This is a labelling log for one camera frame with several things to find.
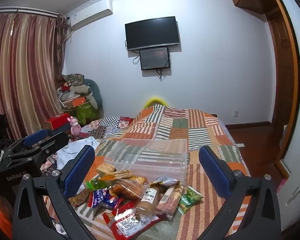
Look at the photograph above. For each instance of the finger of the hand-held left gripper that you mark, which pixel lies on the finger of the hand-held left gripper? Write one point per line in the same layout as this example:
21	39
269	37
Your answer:
35	138
53	141

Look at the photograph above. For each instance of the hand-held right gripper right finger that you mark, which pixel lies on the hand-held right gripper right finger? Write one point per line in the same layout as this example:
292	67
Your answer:
213	171

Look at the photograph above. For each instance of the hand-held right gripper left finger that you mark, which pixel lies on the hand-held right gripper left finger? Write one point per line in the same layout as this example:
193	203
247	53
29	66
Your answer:
80	170

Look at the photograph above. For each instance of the green jelly cup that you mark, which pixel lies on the green jelly cup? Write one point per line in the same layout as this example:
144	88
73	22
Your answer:
98	183

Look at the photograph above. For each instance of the green pea packet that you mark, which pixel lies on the green pea packet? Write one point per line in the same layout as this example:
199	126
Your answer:
186	202
196	194

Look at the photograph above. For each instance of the blue red snack packet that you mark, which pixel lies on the blue red snack packet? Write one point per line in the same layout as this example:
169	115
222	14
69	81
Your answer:
104	198

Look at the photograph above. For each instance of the tan biscuit packet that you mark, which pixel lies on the tan biscuit packet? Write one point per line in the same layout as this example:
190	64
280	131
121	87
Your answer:
122	174

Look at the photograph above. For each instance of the clear plastic container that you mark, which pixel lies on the clear plastic container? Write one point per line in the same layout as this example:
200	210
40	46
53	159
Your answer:
150	155

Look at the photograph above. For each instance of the dark box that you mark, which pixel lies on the dark box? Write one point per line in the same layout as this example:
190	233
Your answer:
61	130

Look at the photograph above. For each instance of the white plastic bag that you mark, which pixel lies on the white plastic bag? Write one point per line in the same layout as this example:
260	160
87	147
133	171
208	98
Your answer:
72	152

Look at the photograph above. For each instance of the red box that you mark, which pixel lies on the red box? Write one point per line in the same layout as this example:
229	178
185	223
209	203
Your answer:
57	120

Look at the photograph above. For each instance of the pink plush toy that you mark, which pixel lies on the pink plush toy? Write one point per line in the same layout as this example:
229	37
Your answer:
75	128

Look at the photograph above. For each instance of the orange rice cracker packet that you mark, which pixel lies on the orange rice cracker packet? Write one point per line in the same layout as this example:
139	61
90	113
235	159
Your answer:
106	168

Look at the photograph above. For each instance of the brown bun packet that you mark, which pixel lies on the brown bun packet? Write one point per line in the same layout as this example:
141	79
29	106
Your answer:
80	197

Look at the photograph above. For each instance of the green box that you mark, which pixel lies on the green box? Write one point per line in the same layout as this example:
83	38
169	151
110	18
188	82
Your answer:
85	113

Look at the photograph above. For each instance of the floral patterned cloth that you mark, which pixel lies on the floral patterned cloth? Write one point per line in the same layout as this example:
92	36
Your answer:
0	211

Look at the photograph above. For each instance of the striped patchwork blanket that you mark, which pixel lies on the striped patchwork blanket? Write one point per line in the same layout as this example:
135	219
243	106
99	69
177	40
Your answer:
190	135

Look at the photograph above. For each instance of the orange box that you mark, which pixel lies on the orange box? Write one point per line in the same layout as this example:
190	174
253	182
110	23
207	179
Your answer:
76	102

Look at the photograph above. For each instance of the silver snack packet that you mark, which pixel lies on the silver snack packet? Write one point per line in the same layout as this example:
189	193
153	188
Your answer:
166	180

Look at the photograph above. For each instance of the clear spicy snack packet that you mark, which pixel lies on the clear spicy snack packet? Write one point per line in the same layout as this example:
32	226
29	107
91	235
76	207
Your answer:
126	190

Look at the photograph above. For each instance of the long pink biscuit packet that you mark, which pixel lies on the long pink biscuit packet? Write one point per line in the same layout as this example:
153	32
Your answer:
168	198

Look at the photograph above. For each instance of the striped plush toy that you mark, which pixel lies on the striped plush toy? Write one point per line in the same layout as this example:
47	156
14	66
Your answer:
76	90

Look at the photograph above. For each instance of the checkered patchwork quilt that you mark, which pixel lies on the checkered patchwork quilt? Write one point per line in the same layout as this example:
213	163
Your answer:
112	123

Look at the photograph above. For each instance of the clear bread packet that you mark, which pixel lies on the clear bread packet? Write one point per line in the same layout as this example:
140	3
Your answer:
138	180

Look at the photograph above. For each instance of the dark patterned cloth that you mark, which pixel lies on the dark patterned cloth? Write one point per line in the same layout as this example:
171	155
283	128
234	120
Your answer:
73	78

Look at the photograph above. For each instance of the brown drink bottle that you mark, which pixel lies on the brown drink bottle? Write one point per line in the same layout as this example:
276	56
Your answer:
150	198

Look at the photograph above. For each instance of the striped curtain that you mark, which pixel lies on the striped curtain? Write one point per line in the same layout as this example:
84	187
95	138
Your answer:
22	67

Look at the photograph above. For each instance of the white plastic appliance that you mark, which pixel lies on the white plastic appliance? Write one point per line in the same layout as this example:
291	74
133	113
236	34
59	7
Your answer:
296	187

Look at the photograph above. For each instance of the yellow round item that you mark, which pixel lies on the yellow round item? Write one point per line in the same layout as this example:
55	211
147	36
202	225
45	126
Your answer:
156	102

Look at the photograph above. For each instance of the wooden door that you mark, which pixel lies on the wooden door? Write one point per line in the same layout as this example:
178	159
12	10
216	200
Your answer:
282	67

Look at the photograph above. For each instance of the small black monitor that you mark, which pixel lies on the small black monitor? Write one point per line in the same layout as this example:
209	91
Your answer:
155	58

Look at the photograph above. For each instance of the white air conditioner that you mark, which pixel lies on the white air conditioner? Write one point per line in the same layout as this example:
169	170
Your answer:
90	12

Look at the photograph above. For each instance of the white sliding door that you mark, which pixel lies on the white sliding door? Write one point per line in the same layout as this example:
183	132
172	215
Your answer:
297	55

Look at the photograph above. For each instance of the large black television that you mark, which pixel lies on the large black television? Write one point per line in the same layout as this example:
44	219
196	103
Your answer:
152	33

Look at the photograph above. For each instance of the white wall socket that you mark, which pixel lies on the white wall socket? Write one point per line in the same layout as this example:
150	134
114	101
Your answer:
235	113

